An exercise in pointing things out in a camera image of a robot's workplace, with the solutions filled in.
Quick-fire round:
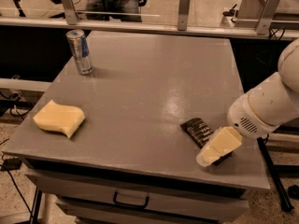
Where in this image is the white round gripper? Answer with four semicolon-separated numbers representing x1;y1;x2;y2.
196;93;278;167

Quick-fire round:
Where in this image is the black rxbar chocolate bar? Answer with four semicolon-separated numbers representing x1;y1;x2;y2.
180;118;233;167

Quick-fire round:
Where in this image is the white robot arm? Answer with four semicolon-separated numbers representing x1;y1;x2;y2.
196;39;299;167

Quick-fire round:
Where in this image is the yellow wavy sponge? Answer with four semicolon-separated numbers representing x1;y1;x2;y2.
33;100;85;138

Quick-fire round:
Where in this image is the black pole on floor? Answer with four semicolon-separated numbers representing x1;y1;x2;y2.
257;138;294;212

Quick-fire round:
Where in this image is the person in jeans behind glass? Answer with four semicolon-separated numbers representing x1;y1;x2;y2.
85;0;142;22

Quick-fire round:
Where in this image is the silver blue energy drink can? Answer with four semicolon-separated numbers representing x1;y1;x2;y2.
66;30;93;75

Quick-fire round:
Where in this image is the horizontal metal rail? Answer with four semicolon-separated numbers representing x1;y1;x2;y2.
0;16;299;41

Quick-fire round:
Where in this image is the metal bracket right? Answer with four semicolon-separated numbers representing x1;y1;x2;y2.
255;0;280;35

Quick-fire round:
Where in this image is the metal bracket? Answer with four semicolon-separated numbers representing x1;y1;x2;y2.
255;0;280;35
177;0;191;31
61;0;78;25

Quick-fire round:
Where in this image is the metal bracket middle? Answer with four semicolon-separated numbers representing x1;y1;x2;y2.
177;0;191;31

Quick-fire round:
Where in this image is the grey drawer with black handle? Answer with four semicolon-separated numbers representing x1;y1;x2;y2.
25;169;249;224

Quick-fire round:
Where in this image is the black floor cable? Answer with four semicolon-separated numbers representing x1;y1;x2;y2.
0;163;35;217

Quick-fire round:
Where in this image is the metal bracket left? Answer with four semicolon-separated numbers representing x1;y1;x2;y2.
61;0;78;25

